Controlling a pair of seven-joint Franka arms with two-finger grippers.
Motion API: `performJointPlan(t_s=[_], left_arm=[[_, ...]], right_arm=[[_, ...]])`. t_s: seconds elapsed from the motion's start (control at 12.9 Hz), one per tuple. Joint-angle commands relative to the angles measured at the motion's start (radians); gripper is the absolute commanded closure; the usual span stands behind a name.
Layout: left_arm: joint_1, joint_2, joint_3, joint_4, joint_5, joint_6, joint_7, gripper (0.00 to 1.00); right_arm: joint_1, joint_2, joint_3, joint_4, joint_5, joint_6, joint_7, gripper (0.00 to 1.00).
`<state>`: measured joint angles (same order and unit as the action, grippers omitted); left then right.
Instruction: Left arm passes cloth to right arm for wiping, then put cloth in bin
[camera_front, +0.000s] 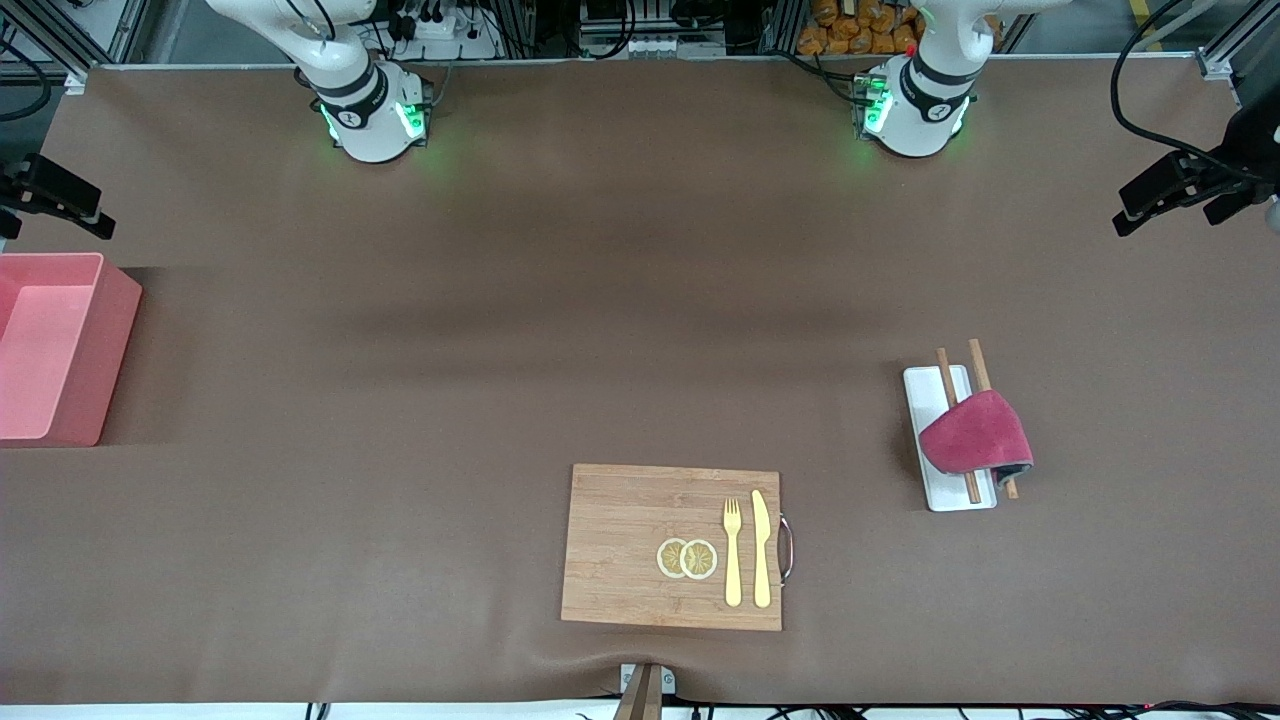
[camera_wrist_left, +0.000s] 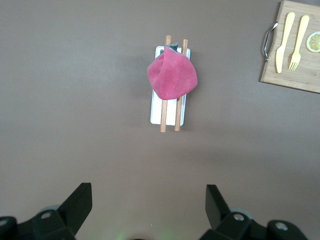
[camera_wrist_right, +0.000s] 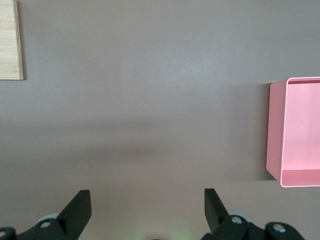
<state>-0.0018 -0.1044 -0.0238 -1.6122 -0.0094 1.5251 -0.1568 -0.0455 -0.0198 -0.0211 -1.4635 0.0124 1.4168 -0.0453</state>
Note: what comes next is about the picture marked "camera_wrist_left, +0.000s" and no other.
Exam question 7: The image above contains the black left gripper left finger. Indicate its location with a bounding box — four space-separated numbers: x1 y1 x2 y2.
0 182 93 240

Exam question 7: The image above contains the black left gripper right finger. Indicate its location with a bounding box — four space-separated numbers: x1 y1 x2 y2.
199 184 309 240

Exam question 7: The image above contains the pink microfibre cloth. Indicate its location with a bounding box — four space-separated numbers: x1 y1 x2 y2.
146 42 199 101

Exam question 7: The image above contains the white rectangular tray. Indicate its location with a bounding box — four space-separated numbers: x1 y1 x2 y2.
149 45 192 127

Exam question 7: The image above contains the yellow plastic knife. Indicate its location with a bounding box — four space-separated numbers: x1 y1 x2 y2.
275 11 296 74

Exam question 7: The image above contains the yellow plastic fork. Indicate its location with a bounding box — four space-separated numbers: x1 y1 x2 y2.
288 14 311 72

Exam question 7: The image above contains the yellow lemon slice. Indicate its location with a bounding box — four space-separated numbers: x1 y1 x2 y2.
306 31 320 53

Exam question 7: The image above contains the bamboo cutting board with handle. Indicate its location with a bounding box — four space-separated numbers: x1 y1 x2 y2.
260 0 320 95

